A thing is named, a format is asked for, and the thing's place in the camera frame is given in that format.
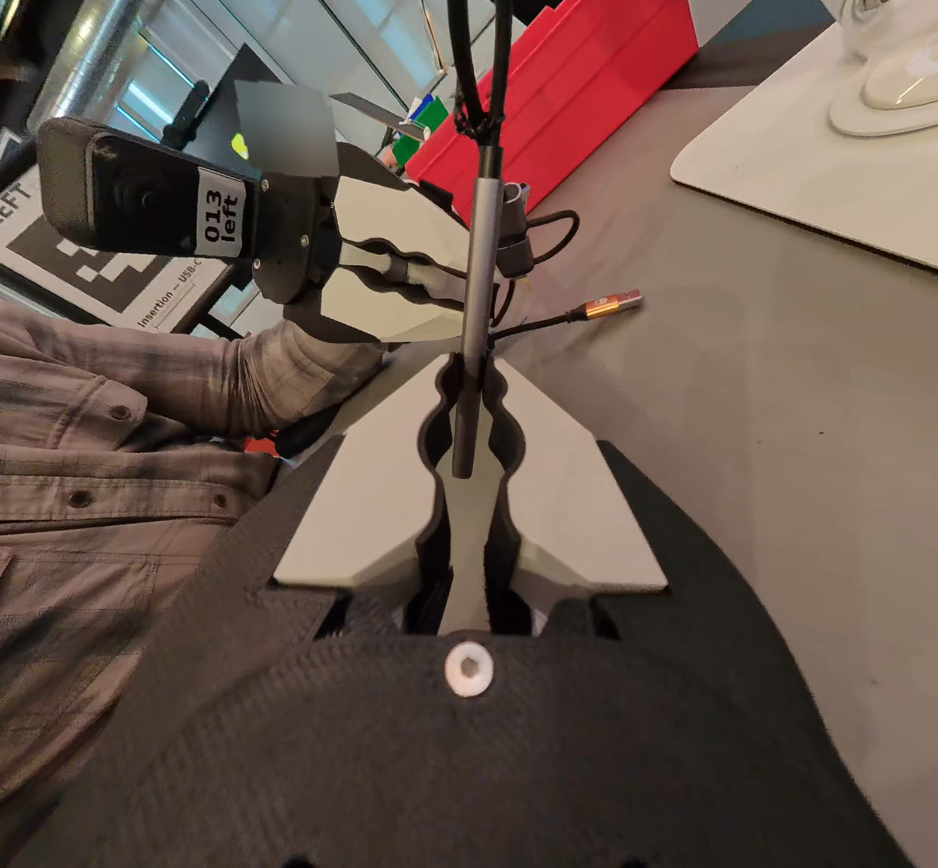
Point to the red plastic bin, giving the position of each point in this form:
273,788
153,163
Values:
601,40

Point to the green plastic bin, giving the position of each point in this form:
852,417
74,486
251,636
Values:
421,132

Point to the person's left forearm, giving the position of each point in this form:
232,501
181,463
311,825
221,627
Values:
293,377

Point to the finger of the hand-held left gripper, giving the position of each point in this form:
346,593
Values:
388,311
396,212

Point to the grey laptop stand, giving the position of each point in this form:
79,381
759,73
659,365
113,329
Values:
366,110

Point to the grey usb hub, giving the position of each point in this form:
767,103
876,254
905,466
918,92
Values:
480,260

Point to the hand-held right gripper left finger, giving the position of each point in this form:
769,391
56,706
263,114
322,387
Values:
359,516

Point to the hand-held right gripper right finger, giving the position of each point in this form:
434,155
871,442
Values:
579,516

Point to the silver ceiling ducts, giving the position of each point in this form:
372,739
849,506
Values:
110,18

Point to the black monitor light bar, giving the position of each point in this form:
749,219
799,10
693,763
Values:
187,113

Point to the printed marker sign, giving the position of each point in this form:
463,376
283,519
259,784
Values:
132,282

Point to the white metal stand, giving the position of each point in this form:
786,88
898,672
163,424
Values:
806,150

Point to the person's plaid shirt torso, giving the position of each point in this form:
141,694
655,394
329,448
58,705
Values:
88,516

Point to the black cushion pad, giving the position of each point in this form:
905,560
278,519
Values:
308,432

